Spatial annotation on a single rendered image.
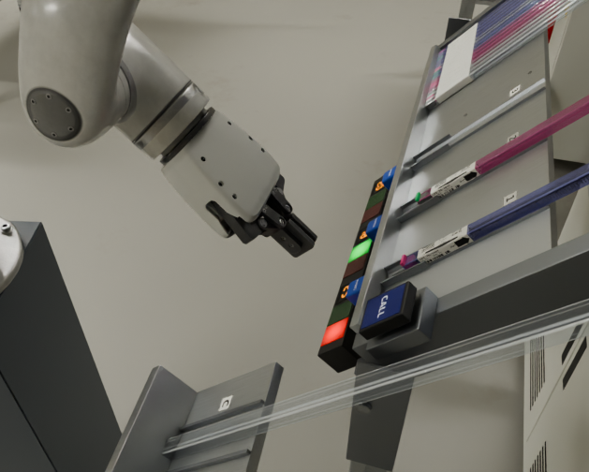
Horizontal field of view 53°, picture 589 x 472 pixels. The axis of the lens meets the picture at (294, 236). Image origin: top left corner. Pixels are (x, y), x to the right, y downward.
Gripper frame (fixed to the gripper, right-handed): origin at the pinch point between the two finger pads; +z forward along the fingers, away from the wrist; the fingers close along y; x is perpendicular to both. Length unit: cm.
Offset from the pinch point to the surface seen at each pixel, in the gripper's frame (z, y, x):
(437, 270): 10.1, 2.2, 11.4
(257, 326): 35, -46, -71
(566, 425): 58, -15, -3
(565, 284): 10.9, 9.8, 23.7
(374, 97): 39, -170, -66
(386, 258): 9.4, -2.9, 4.3
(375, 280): 8.8, 1.1, 4.3
